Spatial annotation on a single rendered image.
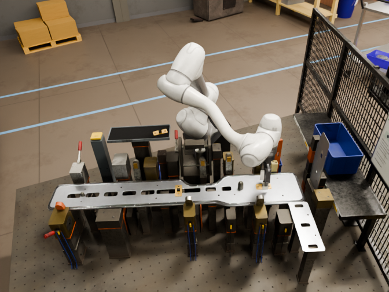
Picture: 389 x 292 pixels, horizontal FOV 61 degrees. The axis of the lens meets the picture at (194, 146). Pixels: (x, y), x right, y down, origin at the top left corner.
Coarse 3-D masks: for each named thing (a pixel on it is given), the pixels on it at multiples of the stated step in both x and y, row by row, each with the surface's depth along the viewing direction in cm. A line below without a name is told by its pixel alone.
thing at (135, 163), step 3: (135, 159) 186; (135, 162) 185; (138, 162) 186; (135, 165) 185; (138, 165) 186; (135, 168) 186; (138, 168) 187; (135, 171) 188; (138, 171) 188; (135, 174) 188; (138, 174) 188; (135, 177) 189; (138, 177) 189
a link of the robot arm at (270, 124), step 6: (270, 114) 152; (264, 120) 150; (270, 120) 148; (276, 120) 148; (258, 126) 154; (264, 126) 150; (270, 126) 148; (276, 126) 149; (258, 132) 150; (264, 132) 148; (270, 132) 148; (276, 132) 149; (276, 138) 150; (276, 144) 155
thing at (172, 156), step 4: (168, 152) 193; (172, 152) 193; (176, 152) 193; (168, 156) 191; (172, 156) 190; (176, 156) 190; (168, 160) 188; (172, 160) 188; (176, 160) 188; (168, 164) 189; (172, 164) 189; (176, 164) 189; (168, 168) 191; (172, 168) 191; (176, 168) 191; (168, 172) 193; (172, 172) 193; (176, 172) 193; (168, 176) 195; (172, 176) 195; (176, 176) 196; (172, 192) 204
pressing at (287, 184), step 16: (224, 176) 187; (240, 176) 186; (256, 176) 186; (272, 176) 185; (288, 176) 185; (64, 192) 183; (96, 192) 182; (192, 192) 179; (208, 192) 178; (224, 192) 177; (240, 192) 177; (256, 192) 176; (272, 192) 176; (288, 192) 175; (48, 208) 175; (80, 208) 174; (96, 208) 174; (112, 208) 174
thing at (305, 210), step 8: (296, 208) 167; (304, 208) 166; (296, 216) 163; (304, 216) 162; (312, 216) 162; (296, 224) 159; (312, 224) 159; (296, 232) 157; (304, 232) 155; (312, 232) 155; (304, 240) 152; (312, 240) 152; (320, 240) 151; (304, 248) 149; (320, 248) 148
